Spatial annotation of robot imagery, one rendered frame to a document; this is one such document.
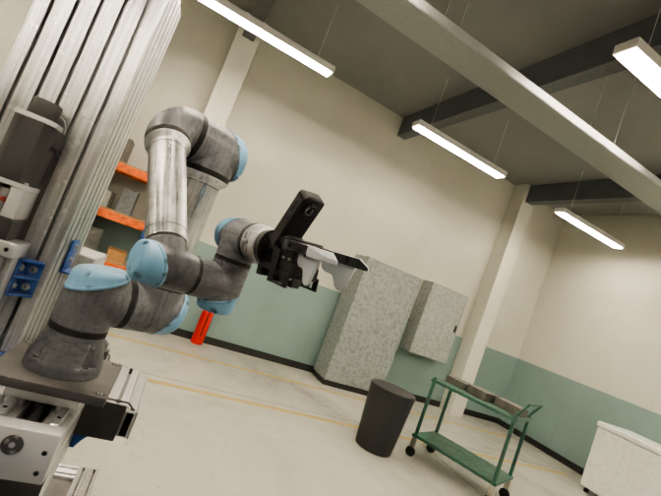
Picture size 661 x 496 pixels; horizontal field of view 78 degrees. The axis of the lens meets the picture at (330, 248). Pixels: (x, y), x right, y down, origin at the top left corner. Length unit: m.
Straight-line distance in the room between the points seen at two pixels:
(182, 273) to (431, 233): 6.60
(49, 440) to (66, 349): 0.18
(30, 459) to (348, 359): 5.47
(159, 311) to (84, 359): 0.18
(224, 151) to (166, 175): 0.22
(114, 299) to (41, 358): 0.17
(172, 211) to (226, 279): 0.16
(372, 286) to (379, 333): 0.72
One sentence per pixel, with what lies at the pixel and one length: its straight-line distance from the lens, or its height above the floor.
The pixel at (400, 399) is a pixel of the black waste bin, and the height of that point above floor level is 0.59.
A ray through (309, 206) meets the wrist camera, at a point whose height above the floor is 1.52.
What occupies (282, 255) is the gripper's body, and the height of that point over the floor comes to 1.43.
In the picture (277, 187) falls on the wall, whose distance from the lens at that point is 6.05.
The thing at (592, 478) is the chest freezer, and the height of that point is 0.21.
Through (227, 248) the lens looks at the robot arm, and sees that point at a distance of 0.82.
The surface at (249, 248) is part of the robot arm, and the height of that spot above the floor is 1.42.
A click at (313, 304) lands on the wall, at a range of 6.34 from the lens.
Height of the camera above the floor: 1.42
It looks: 4 degrees up
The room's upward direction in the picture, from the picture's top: 21 degrees clockwise
